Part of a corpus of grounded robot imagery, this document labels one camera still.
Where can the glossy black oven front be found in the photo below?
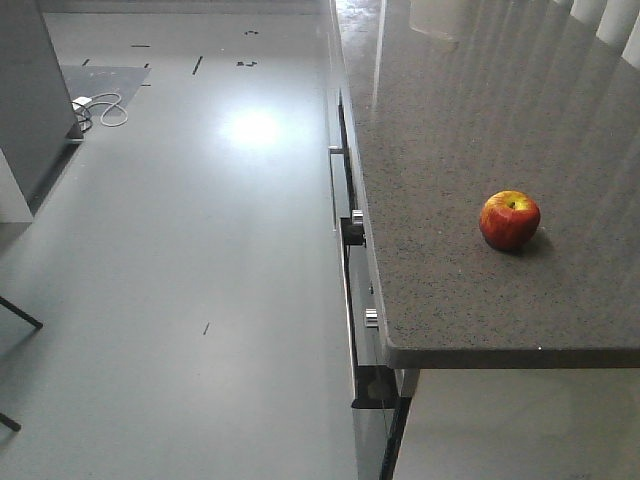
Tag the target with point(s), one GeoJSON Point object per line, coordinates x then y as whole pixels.
{"type": "Point", "coordinates": [379, 413]}

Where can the grey cabinet at left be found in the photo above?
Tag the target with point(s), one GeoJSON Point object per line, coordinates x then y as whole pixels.
{"type": "Point", "coordinates": [39, 130]}

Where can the red yellow apple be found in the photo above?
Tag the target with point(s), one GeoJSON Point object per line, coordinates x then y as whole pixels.
{"type": "Point", "coordinates": [508, 220]}

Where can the silver oven knob upper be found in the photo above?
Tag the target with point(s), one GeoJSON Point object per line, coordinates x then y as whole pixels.
{"type": "Point", "coordinates": [357, 218]}

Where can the white power adapter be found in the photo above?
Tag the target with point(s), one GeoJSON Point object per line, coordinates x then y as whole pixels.
{"type": "Point", "coordinates": [81, 102]}

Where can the silver oven knob lower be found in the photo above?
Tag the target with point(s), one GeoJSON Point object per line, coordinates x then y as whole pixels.
{"type": "Point", "coordinates": [371, 319]}

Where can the black metal stand leg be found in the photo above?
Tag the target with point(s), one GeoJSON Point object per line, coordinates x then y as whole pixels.
{"type": "Point", "coordinates": [21, 313]}

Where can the silver oven knob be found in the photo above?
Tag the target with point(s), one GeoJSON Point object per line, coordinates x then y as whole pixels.
{"type": "Point", "coordinates": [371, 319]}
{"type": "Point", "coordinates": [357, 218]}

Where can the grey speckled kitchen counter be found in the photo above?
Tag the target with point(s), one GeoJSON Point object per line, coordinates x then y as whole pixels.
{"type": "Point", "coordinates": [523, 97]}

